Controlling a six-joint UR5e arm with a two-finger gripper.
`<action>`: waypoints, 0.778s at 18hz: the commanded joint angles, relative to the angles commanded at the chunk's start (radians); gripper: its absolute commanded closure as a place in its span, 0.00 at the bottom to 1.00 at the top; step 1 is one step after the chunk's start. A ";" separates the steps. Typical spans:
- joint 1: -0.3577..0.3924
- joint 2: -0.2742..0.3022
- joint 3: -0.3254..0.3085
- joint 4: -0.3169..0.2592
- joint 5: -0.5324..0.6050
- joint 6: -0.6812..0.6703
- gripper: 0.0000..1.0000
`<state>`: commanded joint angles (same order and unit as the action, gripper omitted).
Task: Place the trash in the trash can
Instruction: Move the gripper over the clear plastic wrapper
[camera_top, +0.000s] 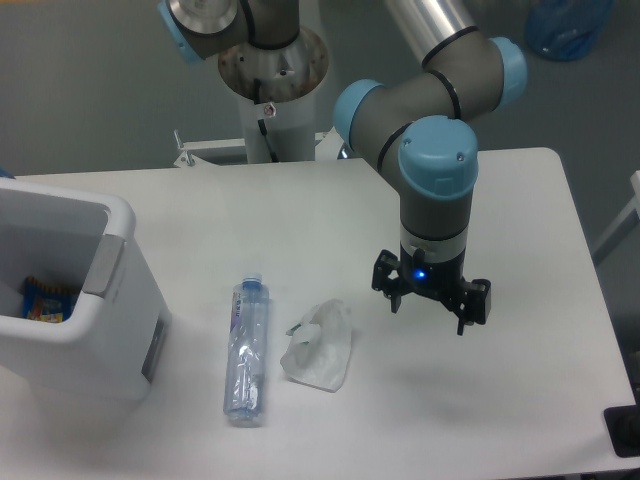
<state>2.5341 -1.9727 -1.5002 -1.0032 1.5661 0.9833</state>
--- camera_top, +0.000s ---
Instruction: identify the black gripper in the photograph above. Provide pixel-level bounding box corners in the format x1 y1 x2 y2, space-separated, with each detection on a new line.
371 248 492 336

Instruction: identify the white plastic bag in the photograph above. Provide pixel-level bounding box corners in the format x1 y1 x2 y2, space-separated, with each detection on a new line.
280 299 352 393

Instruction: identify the clear plastic water bottle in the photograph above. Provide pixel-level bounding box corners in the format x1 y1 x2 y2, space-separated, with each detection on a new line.
223 273 270 427

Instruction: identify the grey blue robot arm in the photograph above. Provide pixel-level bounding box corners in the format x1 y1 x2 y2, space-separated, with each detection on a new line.
158 1 527 327

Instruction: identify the white trash can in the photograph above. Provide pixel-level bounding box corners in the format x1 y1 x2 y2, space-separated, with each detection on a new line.
1 178 171 400

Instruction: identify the colourful snack wrapper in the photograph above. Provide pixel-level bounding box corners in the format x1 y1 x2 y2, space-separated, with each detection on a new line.
22 276 80 323

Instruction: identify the white middle bracket with bolt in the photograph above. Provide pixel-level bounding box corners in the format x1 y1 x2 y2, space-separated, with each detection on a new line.
315 128 344 161

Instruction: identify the white frame at right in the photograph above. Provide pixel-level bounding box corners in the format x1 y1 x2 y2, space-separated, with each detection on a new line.
591 170 639 266

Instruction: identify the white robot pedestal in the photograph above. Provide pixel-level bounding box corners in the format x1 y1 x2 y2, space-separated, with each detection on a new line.
218 27 329 164

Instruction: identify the black pedestal cable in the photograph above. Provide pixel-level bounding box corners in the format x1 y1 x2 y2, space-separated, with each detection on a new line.
252 77 280 164

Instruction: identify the white left bracket with bolts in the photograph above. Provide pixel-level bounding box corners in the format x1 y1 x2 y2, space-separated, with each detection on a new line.
173 129 247 168

